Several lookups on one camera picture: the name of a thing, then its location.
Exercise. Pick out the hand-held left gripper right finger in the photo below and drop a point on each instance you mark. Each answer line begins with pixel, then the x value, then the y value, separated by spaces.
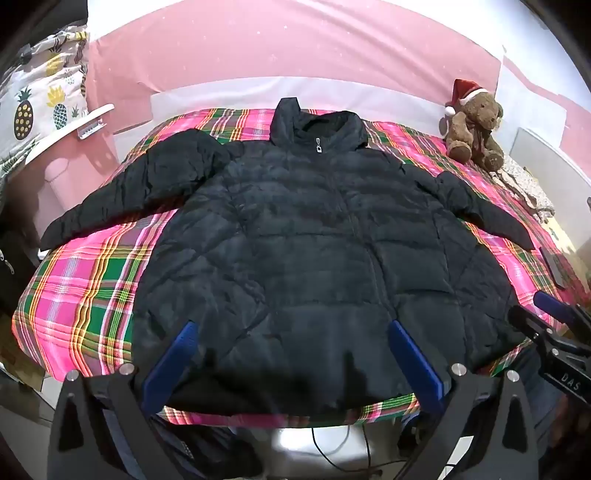
pixel 415 360

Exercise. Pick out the brown teddy bear santa hat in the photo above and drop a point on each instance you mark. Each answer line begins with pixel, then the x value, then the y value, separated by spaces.
pixel 475 124

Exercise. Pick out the pineapple print cloth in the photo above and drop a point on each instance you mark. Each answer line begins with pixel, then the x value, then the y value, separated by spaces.
pixel 41 92

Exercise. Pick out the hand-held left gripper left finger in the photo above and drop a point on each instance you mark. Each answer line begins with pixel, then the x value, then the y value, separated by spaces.
pixel 178 350

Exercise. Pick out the dark quilted cloth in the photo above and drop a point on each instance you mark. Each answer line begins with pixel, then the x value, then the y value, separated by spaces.
pixel 16 263

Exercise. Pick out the white headboard strip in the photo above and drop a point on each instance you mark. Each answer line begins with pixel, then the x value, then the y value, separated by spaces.
pixel 295 94

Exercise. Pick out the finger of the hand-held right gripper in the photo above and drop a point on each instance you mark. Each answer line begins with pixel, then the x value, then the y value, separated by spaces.
pixel 549 303
pixel 528 323

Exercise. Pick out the black puffer jacket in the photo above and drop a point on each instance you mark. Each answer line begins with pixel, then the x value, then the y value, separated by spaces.
pixel 300 240

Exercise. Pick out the pink plaid blanket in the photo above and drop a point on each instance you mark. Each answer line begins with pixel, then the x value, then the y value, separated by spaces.
pixel 92 295

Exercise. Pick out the floral folded cloth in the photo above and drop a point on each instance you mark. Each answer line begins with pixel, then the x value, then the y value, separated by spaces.
pixel 526 182

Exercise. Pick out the black phone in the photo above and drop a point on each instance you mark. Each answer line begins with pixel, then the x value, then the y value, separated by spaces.
pixel 552 267

